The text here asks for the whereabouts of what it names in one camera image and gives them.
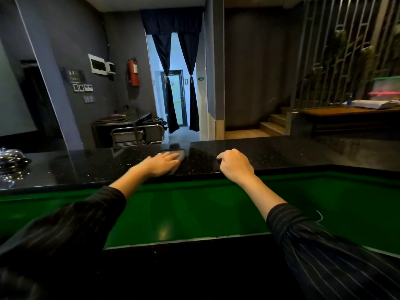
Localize dark side cabinet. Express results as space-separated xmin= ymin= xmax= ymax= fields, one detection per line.
xmin=91 ymin=112 xmax=153 ymax=149

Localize red fire extinguisher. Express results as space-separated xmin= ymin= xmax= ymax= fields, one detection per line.
xmin=127 ymin=57 xmax=140 ymax=88

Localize wooden table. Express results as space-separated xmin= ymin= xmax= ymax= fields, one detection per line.
xmin=299 ymin=105 xmax=400 ymax=135

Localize white electrical panel box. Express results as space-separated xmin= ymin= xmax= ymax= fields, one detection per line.
xmin=87 ymin=54 xmax=107 ymax=75

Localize metal lattice screen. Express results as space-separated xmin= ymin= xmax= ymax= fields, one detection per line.
xmin=285 ymin=0 xmax=400 ymax=135

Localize dark wall sign plaque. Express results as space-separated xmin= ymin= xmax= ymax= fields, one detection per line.
xmin=59 ymin=67 xmax=87 ymax=85

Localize dark blue curtain valance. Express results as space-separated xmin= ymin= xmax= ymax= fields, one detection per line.
xmin=140 ymin=7 xmax=205 ymax=36

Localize glass door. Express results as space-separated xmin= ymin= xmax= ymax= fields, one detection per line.
xmin=161 ymin=70 xmax=188 ymax=127

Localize wooden stairs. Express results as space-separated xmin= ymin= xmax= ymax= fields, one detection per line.
xmin=259 ymin=106 xmax=301 ymax=136

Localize person's right forearm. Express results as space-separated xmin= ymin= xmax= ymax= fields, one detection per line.
xmin=239 ymin=174 xmax=288 ymax=221

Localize black bag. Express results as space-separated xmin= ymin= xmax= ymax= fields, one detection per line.
xmin=143 ymin=117 xmax=168 ymax=128

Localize dark striped shirt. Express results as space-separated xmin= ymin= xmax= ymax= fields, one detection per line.
xmin=0 ymin=186 xmax=400 ymax=300

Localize steel service cart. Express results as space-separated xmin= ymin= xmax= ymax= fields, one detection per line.
xmin=110 ymin=123 xmax=166 ymax=148

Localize person's right hand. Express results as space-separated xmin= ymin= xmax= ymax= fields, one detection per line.
xmin=216 ymin=149 xmax=256 ymax=185

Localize clear box with green lid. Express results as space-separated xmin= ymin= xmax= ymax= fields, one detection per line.
xmin=368 ymin=76 xmax=400 ymax=101

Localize grey cleaning cloth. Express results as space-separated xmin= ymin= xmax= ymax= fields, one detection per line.
xmin=159 ymin=149 xmax=187 ymax=175

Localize green plants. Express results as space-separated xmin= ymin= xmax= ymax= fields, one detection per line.
xmin=323 ymin=26 xmax=400 ymax=102

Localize white paper stack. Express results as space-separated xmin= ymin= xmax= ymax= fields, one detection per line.
xmin=342 ymin=99 xmax=400 ymax=110

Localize person's left hand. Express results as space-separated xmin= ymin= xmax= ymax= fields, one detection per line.
xmin=137 ymin=151 xmax=181 ymax=179

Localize dark blue curtain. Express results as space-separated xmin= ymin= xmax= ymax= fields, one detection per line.
xmin=178 ymin=32 xmax=201 ymax=132
xmin=152 ymin=32 xmax=180 ymax=134

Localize dark serving tray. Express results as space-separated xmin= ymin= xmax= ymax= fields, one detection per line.
xmin=95 ymin=114 xmax=131 ymax=123

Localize person's left forearm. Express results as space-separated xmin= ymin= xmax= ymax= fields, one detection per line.
xmin=108 ymin=165 xmax=148 ymax=201

